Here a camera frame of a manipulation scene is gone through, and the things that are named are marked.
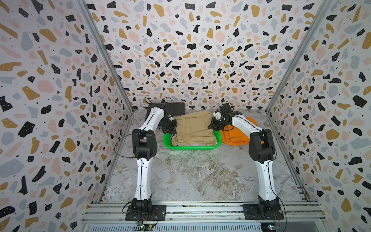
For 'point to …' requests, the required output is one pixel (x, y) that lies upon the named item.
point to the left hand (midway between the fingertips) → (177, 131)
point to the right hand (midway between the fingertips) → (208, 127)
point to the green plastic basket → (168, 140)
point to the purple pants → (196, 145)
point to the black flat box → (175, 108)
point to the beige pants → (192, 129)
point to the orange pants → (231, 136)
